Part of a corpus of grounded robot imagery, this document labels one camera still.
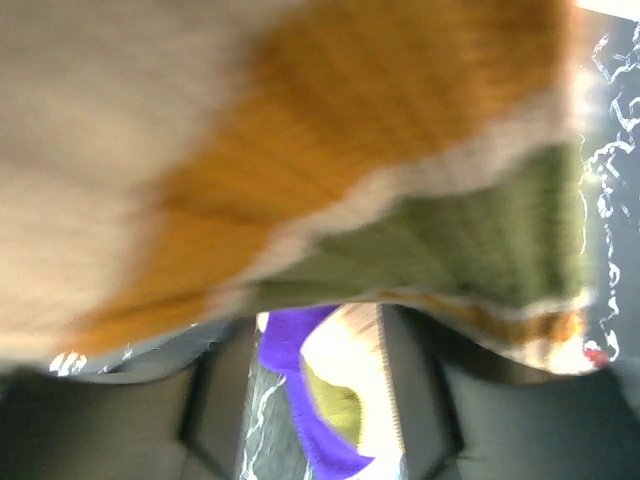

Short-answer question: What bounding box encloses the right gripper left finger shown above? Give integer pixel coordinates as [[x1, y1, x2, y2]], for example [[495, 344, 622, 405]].
[[1, 319, 255, 479]]

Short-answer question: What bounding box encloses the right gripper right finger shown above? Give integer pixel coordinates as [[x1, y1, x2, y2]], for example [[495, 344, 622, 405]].
[[381, 305, 639, 479]]

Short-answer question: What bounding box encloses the purple sock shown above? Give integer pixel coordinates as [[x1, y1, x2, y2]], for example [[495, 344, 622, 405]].
[[259, 305, 373, 479]]

